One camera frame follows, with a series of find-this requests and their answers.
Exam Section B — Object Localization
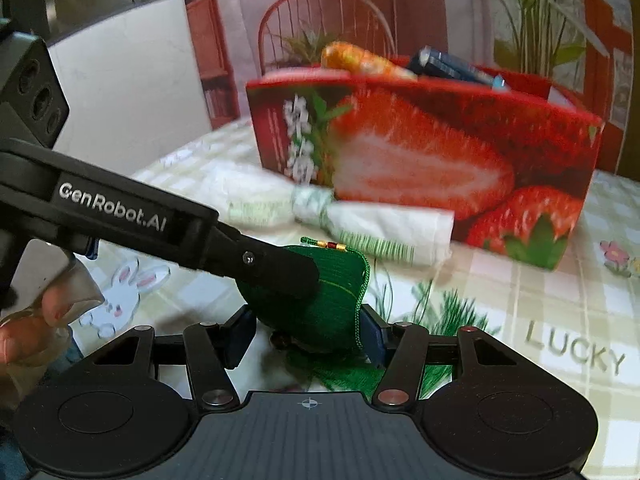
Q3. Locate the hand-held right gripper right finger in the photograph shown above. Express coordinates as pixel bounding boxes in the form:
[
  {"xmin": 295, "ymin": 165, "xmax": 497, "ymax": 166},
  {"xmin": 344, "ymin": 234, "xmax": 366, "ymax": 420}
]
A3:
[{"xmin": 360, "ymin": 304, "xmax": 532, "ymax": 409}]

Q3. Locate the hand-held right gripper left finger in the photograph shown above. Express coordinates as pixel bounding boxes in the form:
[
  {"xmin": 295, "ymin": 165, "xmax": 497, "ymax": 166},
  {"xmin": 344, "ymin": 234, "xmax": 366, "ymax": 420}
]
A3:
[{"xmin": 85, "ymin": 306, "xmax": 258, "ymax": 412}]

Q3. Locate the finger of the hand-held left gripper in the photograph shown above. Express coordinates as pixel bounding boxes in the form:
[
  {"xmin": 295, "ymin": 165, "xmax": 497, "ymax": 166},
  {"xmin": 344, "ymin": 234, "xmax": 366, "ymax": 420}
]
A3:
[{"xmin": 200, "ymin": 221, "xmax": 322, "ymax": 302}]

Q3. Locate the green tasselled sachet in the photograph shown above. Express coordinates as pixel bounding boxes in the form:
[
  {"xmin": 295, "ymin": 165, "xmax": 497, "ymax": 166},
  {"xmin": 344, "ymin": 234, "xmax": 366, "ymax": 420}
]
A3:
[{"xmin": 234, "ymin": 236, "xmax": 372, "ymax": 397}]

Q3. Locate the red strawberry print cardboard box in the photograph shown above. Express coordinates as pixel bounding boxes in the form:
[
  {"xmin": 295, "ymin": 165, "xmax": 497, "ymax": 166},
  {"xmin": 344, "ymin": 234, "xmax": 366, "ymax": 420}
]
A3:
[{"xmin": 245, "ymin": 55, "xmax": 607, "ymax": 272}]

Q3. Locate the person's left hand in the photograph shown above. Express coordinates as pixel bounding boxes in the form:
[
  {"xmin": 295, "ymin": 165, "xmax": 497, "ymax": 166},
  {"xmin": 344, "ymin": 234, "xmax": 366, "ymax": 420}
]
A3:
[{"xmin": 0, "ymin": 255, "xmax": 107, "ymax": 367}]

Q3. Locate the white green rolled towel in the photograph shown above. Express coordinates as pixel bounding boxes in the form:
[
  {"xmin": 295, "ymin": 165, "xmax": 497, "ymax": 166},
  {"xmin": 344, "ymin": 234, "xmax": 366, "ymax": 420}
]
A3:
[{"xmin": 214, "ymin": 164, "xmax": 457, "ymax": 269}]

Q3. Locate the checked rabbit print tablecloth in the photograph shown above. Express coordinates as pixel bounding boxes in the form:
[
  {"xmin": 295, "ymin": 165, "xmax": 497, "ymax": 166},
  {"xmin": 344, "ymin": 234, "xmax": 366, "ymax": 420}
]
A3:
[{"xmin": 75, "ymin": 119, "xmax": 640, "ymax": 480}]

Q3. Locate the orange plush carrot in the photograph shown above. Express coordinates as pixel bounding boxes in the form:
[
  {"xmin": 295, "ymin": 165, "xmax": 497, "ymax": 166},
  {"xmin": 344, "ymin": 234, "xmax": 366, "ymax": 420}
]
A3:
[{"xmin": 320, "ymin": 41, "xmax": 420, "ymax": 82}]

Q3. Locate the printed wall cloth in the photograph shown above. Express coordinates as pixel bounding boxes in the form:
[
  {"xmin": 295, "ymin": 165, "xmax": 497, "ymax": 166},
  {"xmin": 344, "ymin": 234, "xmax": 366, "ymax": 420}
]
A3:
[{"xmin": 180, "ymin": 0, "xmax": 640, "ymax": 181}]

